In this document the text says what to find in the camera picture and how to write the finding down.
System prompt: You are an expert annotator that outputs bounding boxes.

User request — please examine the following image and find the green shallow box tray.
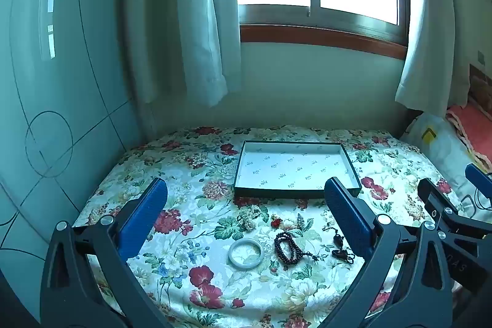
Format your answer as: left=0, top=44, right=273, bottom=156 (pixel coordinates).
left=234, top=140, right=362, bottom=199

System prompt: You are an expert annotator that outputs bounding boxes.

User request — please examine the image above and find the dark red bead necklace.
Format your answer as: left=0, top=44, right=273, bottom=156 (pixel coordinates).
left=274, top=230, right=319, bottom=270

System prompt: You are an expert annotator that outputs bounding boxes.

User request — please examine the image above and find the brown headboard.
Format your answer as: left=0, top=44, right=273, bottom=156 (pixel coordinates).
left=468, top=63, right=492, bottom=106

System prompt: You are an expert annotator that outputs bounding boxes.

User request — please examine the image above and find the white jade bangle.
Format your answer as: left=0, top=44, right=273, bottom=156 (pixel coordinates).
left=228, top=238, right=266, bottom=268

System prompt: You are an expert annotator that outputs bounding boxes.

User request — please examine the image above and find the black pendant with cord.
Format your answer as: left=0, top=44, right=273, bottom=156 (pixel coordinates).
left=331, top=228, right=356, bottom=265

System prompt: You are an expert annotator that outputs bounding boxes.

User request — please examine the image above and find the pink blanket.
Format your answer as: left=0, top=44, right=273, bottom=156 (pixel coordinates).
left=446, top=103, right=492, bottom=175

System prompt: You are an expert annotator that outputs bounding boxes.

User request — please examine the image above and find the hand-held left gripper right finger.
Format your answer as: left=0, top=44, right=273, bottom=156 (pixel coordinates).
left=323, top=177, right=454, bottom=328

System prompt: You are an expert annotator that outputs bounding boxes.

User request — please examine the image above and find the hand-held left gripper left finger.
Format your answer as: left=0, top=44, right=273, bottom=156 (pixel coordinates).
left=40, top=177, right=173, bottom=328

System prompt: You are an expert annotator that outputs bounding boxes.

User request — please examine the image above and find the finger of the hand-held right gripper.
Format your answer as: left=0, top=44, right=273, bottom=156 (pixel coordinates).
left=465, top=164, right=492, bottom=198
left=418, top=178, right=492, bottom=227

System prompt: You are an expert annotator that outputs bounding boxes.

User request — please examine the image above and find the wooden window sill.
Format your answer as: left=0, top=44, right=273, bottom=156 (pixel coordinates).
left=240, top=24, right=408, bottom=60

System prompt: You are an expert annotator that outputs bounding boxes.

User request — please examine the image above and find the white bag with yellow mark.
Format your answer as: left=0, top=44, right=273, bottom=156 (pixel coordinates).
left=400, top=112, right=492, bottom=198

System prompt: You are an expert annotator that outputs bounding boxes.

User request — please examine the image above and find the floral bedspread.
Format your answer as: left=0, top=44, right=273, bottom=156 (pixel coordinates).
left=73, top=125, right=492, bottom=328

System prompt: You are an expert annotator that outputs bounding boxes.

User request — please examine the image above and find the pearl bracelet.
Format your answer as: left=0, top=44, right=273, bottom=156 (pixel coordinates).
left=236, top=207, right=266, bottom=232

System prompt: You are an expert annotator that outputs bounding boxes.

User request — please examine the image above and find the white wardrobe with circle lines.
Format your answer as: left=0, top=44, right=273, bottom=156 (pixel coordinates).
left=0, top=0, right=154, bottom=313

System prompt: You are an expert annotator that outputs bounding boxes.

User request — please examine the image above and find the black cable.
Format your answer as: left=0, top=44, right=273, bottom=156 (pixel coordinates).
left=459, top=174, right=492, bottom=214

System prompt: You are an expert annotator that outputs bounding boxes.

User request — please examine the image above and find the white curtain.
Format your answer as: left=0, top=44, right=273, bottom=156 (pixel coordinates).
left=123, top=0, right=243, bottom=108
left=395, top=0, right=492, bottom=117

